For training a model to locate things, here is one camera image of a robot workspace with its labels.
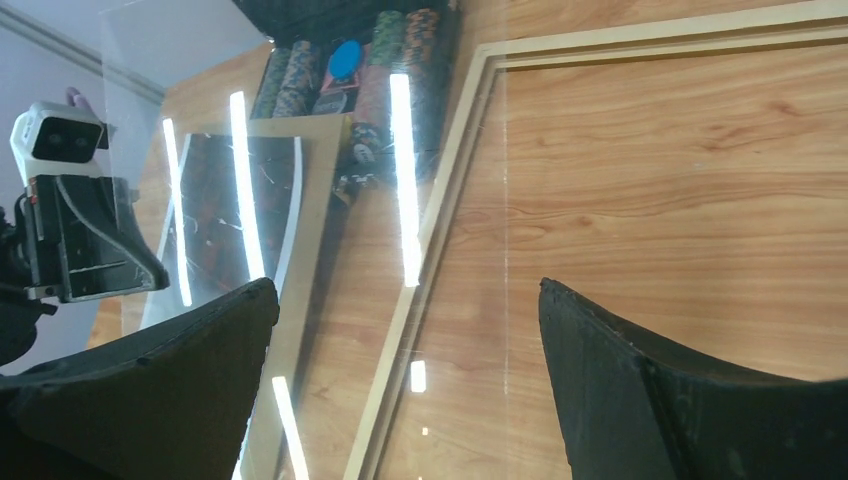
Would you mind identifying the blue round chip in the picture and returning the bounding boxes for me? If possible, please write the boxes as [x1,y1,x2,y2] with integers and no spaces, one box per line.
[328,40,363,80]

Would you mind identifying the clear acrylic sheet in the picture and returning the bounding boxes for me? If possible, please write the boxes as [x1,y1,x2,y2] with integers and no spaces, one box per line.
[100,1,509,479]

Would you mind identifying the red forest photo print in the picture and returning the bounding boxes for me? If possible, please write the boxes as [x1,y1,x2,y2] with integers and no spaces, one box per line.
[140,133,306,328]

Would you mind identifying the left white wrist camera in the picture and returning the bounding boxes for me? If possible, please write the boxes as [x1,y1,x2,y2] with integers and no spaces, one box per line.
[9,101,108,185]

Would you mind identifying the light wooden picture frame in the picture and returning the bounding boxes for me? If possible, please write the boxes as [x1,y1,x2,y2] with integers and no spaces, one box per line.
[343,1,847,479]

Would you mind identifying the brown cardboard backing board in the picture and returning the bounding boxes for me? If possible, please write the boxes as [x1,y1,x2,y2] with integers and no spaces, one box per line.
[121,110,348,479]

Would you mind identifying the black poker chip case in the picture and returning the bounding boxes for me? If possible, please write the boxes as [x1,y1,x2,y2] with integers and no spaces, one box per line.
[235,1,462,189]

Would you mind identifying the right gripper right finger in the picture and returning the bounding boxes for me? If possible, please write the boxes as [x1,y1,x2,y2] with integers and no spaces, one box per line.
[538,278,847,479]

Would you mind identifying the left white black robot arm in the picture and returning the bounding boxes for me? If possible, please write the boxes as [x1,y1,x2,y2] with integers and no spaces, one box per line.
[1,174,170,364]

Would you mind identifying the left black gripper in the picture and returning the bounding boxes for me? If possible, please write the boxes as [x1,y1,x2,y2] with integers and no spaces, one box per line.
[19,175,170,303]

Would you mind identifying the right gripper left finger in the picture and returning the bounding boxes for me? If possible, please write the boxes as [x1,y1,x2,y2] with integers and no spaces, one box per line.
[1,278,279,479]

